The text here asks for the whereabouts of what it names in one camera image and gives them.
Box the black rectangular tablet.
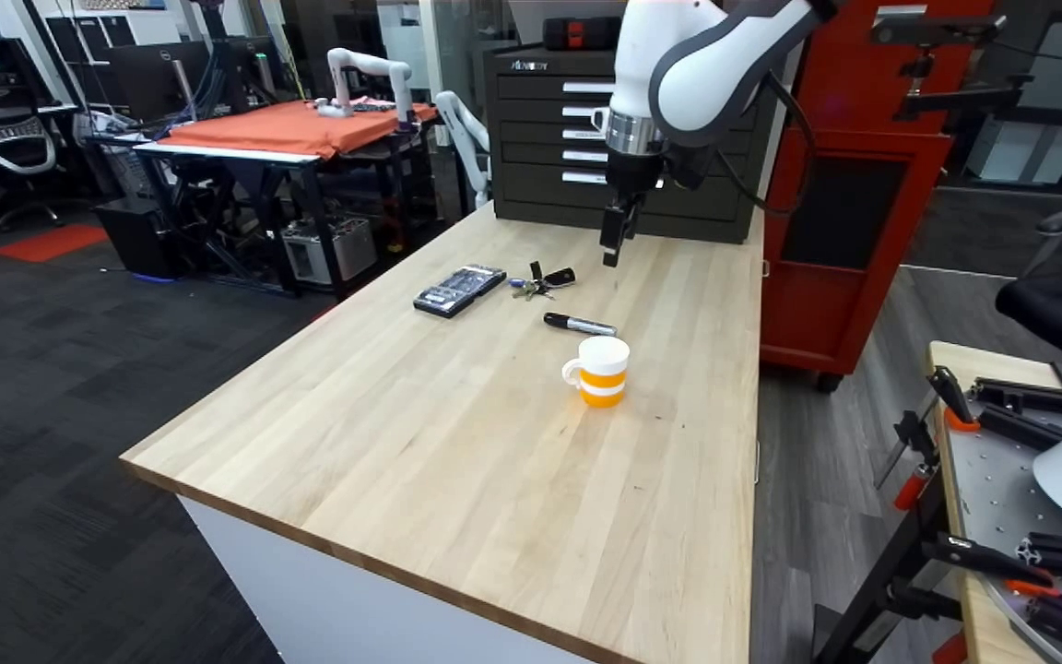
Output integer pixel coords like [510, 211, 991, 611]
[408, 262, 510, 320]

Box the grey black permanent marker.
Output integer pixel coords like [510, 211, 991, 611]
[537, 310, 618, 340]

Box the orange table cloth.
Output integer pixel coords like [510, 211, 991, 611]
[162, 101, 438, 163]

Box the red floor mat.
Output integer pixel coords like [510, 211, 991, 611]
[0, 219, 116, 268]

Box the black office chair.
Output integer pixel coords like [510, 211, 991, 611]
[991, 199, 1062, 399]

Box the black frame lab table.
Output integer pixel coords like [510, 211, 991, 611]
[138, 130, 449, 300]

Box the white curved frame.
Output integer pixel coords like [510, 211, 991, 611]
[432, 90, 495, 215]

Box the black bin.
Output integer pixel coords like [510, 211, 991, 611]
[91, 197, 191, 275]

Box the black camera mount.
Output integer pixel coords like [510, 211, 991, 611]
[872, 5, 1018, 125]

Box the black red box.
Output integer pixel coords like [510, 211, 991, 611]
[542, 11, 625, 55]

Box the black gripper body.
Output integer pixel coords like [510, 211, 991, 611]
[602, 152, 668, 232]

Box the red tool cabinet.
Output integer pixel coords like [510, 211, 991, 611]
[760, 0, 1004, 382]

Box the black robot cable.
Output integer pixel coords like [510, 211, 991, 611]
[664, 71, 805, 219]

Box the side workbench with wooden edge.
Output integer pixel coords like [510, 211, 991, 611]
[921, 336, 1062, 664]

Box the black table leg frame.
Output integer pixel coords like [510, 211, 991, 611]
[811, 482, 966, 664]

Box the white orange striped mug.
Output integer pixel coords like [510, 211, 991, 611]
[556, 333, 633, 414]

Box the black drawer tool chest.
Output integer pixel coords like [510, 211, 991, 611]
[483, 44, 783, 246]

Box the grey computer case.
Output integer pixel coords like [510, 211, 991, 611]
[279, 219, 380, 289]

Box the grey mesh office chair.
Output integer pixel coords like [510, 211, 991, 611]
[0, 103, 66, 232]

